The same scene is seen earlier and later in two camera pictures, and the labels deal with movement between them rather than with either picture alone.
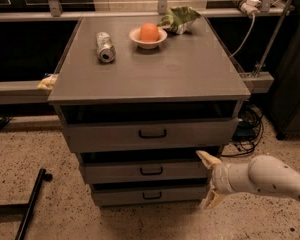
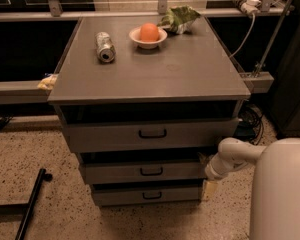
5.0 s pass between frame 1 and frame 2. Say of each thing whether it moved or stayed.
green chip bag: stayed
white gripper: moved
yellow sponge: stayed
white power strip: stayed
